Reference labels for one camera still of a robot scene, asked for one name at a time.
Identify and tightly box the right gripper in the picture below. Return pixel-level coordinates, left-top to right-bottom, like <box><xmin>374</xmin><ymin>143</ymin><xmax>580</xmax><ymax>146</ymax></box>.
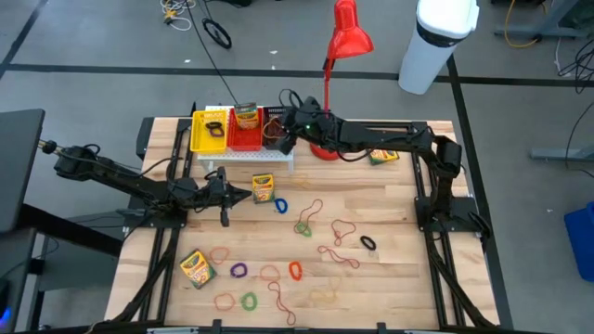
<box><xmin>272</xmin><ymin>99</ymin><xmax>329</xmax><ymax>156</ymax></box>

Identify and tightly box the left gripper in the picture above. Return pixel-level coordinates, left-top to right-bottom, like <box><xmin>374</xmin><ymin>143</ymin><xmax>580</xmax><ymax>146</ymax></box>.
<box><xmin>197</xmin><ymin>166</ymin><xmax>253</xmax><ymax>228</ymax></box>

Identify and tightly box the black plastic basket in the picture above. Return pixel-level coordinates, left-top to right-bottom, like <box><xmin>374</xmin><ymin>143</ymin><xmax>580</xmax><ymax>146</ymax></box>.
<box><xmin>261</xmin><ymin>105</ymin><xmax>292</xmax><ymax>152</ymax></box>

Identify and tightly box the yellow green crayon box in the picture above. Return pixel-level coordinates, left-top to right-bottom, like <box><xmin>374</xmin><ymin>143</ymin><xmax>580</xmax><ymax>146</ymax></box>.
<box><xmin>179</xmin><ymin>248</ymin><xmax>218</xmax><ymax>290</ymax></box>
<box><xmin>368</xmin><ymin>148</ymin><xmax>401</xmax><ymax>167</ymax></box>
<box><xmin>233</xmin><ymin>102</ymin><xmax>261</xmax><ymax>131</ymax></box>
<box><xmin>252</xmin><ymin>173</ymin><xmax>276</xmax><ymax>204</ymax></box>

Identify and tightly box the red plastic basket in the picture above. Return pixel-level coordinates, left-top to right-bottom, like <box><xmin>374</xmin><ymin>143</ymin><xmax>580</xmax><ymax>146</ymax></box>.
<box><xmin>226</xmin><ymin>106</ymin><xmax>265</xmax><ymax>153</ymax></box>

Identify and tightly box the yellow plastic basket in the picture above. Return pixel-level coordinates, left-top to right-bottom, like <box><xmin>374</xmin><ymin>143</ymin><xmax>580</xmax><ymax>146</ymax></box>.
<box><xmin>189</xmin><ymin>109</ymin><xmax>229</xmax><ymax>155</ymax></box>

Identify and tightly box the red desk lamp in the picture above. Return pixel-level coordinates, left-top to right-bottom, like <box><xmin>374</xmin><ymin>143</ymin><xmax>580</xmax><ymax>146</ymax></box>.
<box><xmin>309</xmin><ymin>0</ymin><xmax>376</xmax><ymax>162</ymax></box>

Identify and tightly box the black desk support beam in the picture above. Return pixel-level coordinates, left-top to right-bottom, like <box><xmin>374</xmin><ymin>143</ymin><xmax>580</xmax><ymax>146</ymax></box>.
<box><xmin>18</xmin><ymin>202</ymin><xmax>125</xmax><ymax>259</ymax></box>

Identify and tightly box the dark grey side desk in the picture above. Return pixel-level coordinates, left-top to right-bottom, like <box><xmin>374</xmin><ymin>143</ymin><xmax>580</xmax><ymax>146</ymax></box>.
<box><xmin>0</xmin><ymin>108</ymin><xmax>46</xmax><ymax>235</ymax></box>

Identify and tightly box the grey metal desk foot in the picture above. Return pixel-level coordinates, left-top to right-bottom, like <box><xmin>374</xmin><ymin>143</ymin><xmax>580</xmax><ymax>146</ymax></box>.
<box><xmin>531</xmin><ymin>147</ymin><xmax>594</xmax><ymax>163</ymax></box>

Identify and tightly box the grey metal desk leg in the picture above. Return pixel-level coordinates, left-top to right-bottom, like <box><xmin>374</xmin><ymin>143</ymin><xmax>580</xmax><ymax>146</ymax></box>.
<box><xmin>492</xmin><ymin>0</ymin><xmax>594</xmax><ymax>39</ymax></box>

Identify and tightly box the white perforated metal riser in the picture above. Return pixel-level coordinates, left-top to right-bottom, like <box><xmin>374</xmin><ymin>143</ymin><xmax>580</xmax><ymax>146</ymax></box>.
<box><xmin>197</xmin><ymin>104</ymin><xmax>296</xmax><ymax>175</ymax></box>

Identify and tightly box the white cylindrical trash bin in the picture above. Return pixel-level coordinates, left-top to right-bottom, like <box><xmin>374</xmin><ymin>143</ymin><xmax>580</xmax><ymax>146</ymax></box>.
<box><xmin>397</xmin><ymin>0</ymin><xmax>481</xmax><ymax>96</ymax></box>

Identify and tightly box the blue plastic bin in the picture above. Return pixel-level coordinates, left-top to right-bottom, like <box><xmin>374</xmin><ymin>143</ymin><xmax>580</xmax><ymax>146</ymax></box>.
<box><xmin>563</xmin><ymin>200</ymin><xmax>594</xmax><ymax>283</ymax></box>

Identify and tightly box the black cable ring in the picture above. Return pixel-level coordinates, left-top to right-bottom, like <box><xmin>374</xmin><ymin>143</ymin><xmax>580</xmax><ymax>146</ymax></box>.
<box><xmin>201</xmin><ymin>17</ymin><xmax>233</xmax><ymax>50</ymax></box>

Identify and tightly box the yellow white cable bundle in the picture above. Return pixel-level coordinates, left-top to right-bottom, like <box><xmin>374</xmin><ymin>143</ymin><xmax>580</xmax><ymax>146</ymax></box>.
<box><xmin>160</xmin><ymin>0</ymin><xmax>194</xmax><ymax>32</ymax></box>

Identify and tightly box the yellow floor cable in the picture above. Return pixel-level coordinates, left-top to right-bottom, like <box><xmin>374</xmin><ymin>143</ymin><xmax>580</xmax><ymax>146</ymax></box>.
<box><xmin>503</xmin><ymin>0</ymin><xmax>542</xmax><ymax>49</ymax></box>

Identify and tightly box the black floor cable bundle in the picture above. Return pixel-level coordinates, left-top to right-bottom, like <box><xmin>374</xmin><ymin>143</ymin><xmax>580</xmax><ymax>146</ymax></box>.
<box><xmin>556</xmin><ymin>36</ymin><xmax>594</xmax><ymax>94</ymax></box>

